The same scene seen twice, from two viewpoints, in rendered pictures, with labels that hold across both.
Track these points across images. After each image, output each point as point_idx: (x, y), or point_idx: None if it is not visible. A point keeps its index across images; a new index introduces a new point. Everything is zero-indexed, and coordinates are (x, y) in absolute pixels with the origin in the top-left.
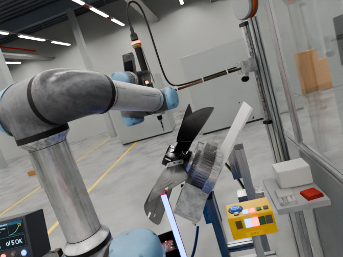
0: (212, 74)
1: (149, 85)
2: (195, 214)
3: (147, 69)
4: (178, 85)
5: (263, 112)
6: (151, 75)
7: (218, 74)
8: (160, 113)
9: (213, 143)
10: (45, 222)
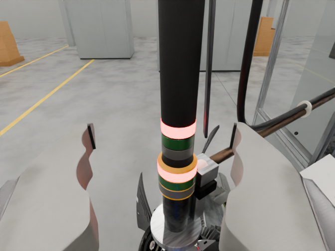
0: (324, 95)
1: (183, 149)
2: None
3: (199, 64)
4: (260, 129)
5: (317, 153)
6: (209, 105)
7: (330, 95)
8: (189, 245)
9: (224, 180)
10: None
